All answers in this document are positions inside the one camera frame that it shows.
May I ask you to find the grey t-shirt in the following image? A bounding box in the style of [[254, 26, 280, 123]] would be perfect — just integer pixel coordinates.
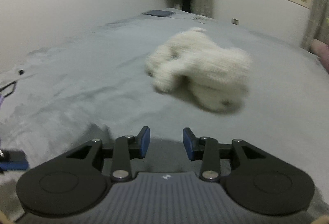
[[82, 123, 232, 176]]

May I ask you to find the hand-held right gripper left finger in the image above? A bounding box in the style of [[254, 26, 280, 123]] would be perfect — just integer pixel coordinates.
[[66, 126, 151, 181]]

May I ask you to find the pink folded quilt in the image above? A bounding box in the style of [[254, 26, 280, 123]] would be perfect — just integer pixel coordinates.
[[310, 39, 329, 70]]

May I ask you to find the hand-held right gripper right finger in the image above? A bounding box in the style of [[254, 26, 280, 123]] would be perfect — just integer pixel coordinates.
[[182, 127, 263, 181]]

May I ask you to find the dark tablet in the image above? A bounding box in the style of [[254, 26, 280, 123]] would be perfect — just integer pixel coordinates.
[[142, 9, 174, 18]]

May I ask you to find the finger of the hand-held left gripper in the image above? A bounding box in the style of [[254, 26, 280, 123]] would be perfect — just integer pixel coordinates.
[[0, 149, 28, 172]]

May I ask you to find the white plush dog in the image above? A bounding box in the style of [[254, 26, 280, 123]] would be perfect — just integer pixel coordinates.
[[144, 27, 253, 113]]

